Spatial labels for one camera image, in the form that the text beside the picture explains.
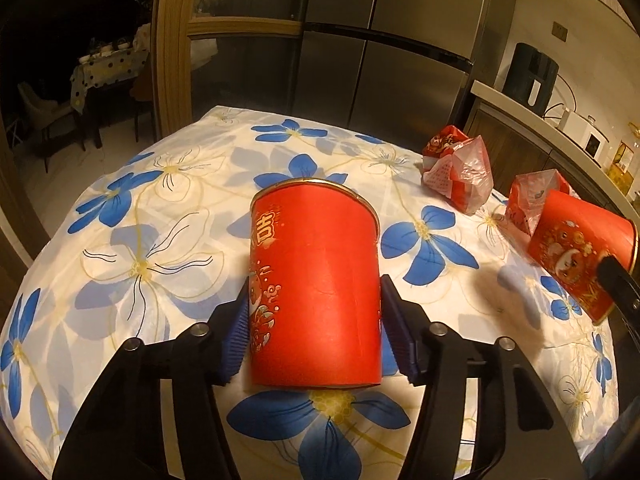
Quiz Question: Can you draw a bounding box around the stainless steel refrigerator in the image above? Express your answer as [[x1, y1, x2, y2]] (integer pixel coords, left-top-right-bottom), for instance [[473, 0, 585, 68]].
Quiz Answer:
[[287, 0, 521, 133]]

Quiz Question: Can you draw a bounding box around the black air fryer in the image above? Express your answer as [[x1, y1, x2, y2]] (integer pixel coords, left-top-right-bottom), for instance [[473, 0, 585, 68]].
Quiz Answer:
[[501, 42, 560, 113]]

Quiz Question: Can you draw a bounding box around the red paper cup gold rim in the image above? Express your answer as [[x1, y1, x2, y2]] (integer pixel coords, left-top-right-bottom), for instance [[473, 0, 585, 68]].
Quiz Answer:
[[527, 189, 640, 326], [248, 178, 383, 391]]

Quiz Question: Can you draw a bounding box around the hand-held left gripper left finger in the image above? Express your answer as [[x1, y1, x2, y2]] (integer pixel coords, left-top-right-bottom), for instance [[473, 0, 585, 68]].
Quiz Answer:
[[52, 280, 251, 480]]

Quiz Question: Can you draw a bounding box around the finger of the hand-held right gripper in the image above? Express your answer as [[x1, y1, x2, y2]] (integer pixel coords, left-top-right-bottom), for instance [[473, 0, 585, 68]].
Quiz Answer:
[[597, 255, 640, 346]]

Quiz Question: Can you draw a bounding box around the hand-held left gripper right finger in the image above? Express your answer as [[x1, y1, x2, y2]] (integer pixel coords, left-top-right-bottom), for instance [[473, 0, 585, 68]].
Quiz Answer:
[[380, 274, 586, 480]]

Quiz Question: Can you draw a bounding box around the white countertop appliance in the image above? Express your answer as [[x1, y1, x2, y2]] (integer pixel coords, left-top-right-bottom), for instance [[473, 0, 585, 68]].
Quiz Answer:
[[555, 109, 607, 156]]

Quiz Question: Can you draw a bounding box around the grey upholstered chair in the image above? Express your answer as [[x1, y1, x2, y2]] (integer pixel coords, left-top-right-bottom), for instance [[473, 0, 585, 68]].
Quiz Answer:
[[17, 81, 86, 173]]

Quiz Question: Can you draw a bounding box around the kitchen counter with wooden cabinets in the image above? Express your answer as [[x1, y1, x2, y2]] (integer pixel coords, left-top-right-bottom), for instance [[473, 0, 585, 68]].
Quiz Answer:
[[462, 80, 640, 241]]

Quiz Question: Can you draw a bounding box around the polka dot tablecloth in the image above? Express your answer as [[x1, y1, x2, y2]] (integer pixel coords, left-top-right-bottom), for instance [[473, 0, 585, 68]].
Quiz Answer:
[[69, 50, 151, 113]]

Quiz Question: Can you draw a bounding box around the clear pink printed plastic bag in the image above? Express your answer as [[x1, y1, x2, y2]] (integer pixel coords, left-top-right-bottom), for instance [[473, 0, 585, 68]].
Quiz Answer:
[[505, 170, 583, 237]]

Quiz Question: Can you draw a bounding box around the blue floral tablecloth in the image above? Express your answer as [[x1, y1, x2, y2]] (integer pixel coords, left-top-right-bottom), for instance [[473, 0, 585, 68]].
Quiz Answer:
[[0, 105, 631, 480]]

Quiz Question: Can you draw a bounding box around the brown wooden chair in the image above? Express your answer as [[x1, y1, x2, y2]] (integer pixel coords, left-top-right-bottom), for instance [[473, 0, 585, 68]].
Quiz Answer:
[[129, 65, 157, 143]]

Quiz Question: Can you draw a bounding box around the red and white plastic bag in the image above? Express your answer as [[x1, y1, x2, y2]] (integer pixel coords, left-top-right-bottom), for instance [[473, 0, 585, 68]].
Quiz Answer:
[[421, 125, 495, 216]]

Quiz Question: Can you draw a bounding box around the cooking oil bottle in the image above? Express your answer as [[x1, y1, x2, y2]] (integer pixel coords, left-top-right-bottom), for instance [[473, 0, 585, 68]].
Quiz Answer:
[[607, 127, 640, 181]]

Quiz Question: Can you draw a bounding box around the wooden framed glass door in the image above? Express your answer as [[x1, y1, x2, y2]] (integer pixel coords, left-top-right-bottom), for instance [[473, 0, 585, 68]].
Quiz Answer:
[[150, 0, 313, 141]]

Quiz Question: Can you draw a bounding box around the appliance power cable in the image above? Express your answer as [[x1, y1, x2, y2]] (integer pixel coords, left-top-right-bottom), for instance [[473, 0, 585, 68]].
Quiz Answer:
[[544, 74, 577, 122]]

